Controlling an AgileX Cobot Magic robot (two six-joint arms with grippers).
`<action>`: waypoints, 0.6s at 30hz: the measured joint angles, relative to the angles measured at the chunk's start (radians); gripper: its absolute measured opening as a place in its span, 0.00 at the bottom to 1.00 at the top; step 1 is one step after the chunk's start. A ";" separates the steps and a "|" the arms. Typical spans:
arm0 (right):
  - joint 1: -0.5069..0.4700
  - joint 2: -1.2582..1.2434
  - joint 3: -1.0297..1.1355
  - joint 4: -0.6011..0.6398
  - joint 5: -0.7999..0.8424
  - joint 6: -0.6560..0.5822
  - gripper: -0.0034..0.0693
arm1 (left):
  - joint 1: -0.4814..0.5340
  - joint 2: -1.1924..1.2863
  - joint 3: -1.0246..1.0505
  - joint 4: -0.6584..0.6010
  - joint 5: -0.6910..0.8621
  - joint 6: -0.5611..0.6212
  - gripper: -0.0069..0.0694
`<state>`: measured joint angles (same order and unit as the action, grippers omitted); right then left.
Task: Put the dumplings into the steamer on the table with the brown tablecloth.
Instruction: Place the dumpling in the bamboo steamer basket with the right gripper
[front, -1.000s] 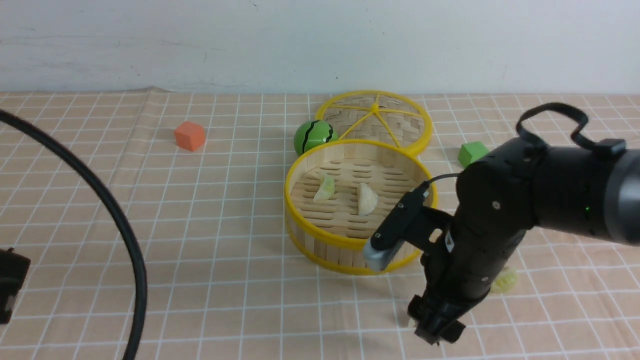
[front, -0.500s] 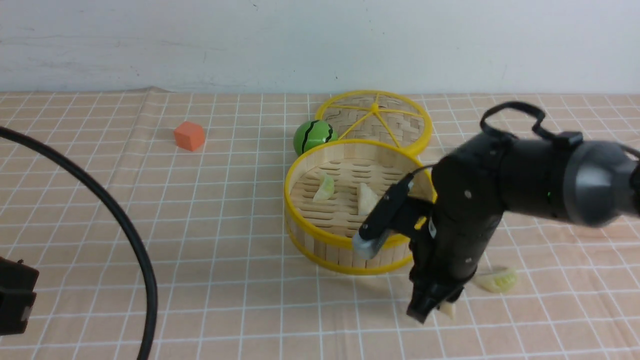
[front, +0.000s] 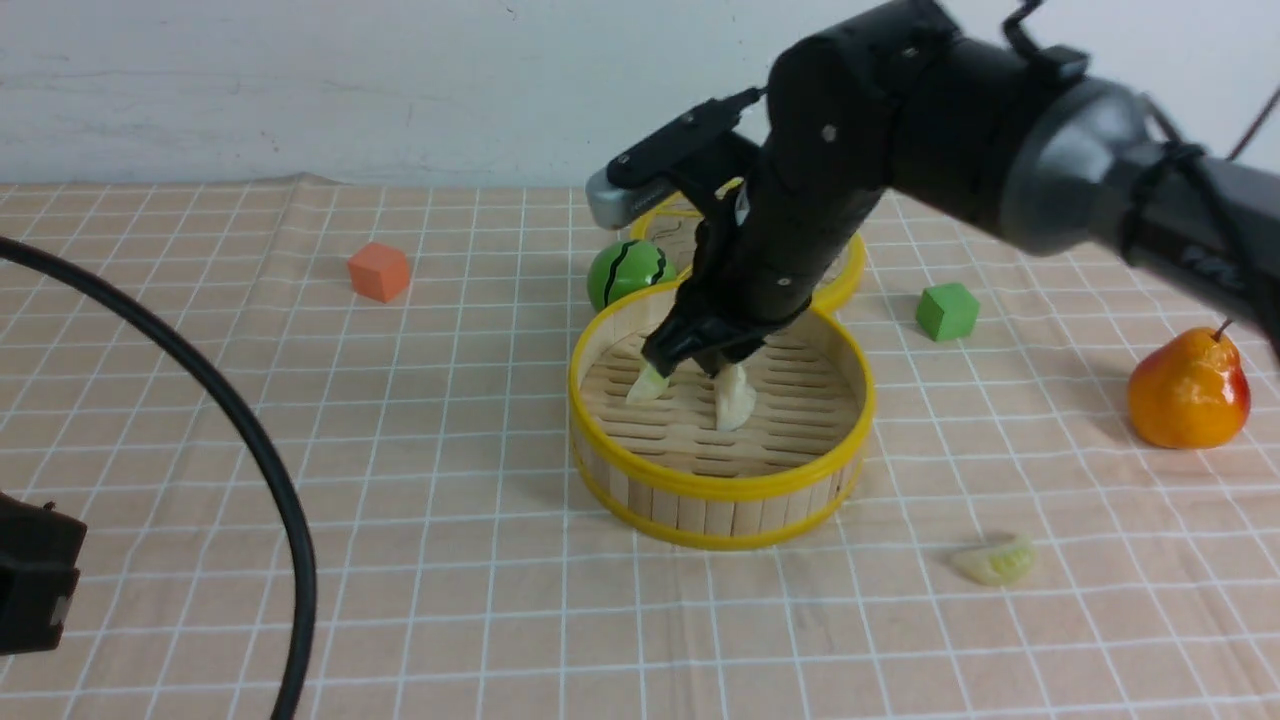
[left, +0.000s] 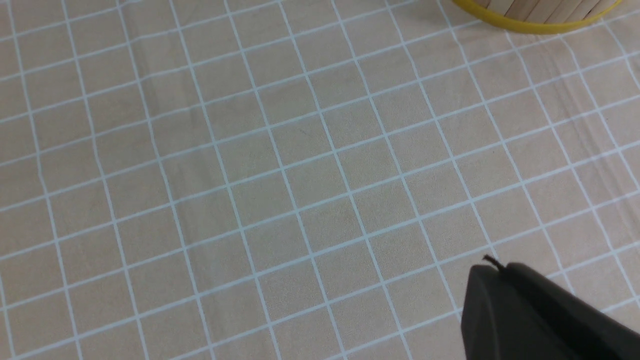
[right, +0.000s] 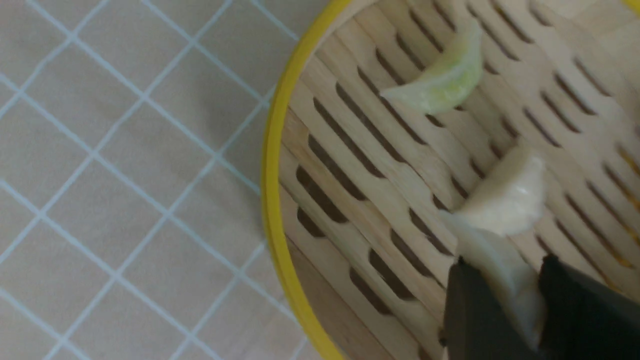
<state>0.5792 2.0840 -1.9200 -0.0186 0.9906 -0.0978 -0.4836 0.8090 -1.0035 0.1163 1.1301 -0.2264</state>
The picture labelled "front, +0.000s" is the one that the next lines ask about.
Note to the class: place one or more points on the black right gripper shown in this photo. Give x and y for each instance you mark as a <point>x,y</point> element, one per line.
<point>721,321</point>

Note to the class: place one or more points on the greenish dumpling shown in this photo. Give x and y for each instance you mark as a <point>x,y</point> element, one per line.
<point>649,385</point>

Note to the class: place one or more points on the pale dumpling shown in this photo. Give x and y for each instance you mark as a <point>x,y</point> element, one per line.
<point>735,398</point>

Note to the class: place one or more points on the yellowish dumpling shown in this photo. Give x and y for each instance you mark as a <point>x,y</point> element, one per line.
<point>996,565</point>

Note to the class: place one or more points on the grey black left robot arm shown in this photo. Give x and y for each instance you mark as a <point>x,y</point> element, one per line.
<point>39,553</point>

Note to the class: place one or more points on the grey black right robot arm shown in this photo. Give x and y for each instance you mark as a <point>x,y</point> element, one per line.
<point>1018,141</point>

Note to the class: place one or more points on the bamboo steamer tray yellow rim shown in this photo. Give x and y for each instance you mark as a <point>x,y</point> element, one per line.
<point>665,469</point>

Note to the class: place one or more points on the woven bamboo steamer lid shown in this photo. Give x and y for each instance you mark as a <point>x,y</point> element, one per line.
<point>671,227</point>

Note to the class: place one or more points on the green toy watermelon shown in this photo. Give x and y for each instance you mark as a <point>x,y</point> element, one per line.
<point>625,267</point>

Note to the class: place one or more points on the green cube block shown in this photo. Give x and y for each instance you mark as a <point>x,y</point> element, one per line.
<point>947,312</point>

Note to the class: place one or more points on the checkered beige tablecloth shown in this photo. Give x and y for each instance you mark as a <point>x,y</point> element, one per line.
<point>466,573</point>

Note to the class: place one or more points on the orange cube block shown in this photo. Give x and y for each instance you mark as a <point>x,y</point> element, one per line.
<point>379,272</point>

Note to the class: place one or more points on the orange toy pear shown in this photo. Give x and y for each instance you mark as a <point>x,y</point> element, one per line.
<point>1192,393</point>

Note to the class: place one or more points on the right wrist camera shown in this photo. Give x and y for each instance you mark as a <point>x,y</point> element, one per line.
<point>696,154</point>

